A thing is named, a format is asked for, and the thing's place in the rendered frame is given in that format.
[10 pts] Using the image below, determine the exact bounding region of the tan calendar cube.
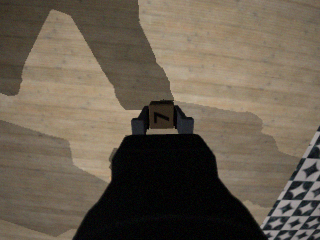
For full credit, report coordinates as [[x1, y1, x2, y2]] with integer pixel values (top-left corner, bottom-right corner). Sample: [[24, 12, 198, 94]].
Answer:
[[149, 101, 174, 129]]

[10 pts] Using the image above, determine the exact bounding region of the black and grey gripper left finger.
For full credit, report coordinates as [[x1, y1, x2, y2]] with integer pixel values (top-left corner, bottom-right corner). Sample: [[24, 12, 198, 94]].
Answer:
[[131, 106, 150, 135]]

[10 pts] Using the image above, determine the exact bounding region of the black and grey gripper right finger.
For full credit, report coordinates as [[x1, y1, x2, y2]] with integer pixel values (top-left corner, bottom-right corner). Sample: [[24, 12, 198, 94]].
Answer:
[[174, 105, 194, 134]]

